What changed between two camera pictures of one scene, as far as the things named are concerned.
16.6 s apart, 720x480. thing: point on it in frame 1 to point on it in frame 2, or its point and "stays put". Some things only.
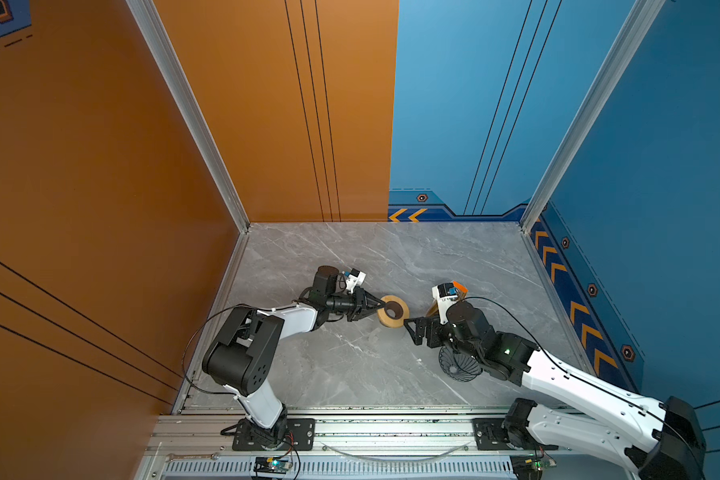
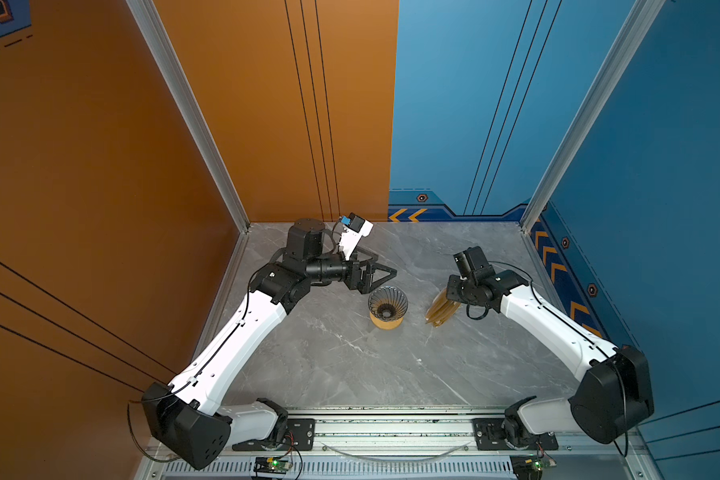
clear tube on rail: [467, 444] stays put
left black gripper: [359, 302] to [363, 285]
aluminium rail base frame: [375, 445] stays put
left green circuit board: [271, 465] stays put
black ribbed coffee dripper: [462, 367] to [388, 303]
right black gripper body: [468, 349] to [460, 290]
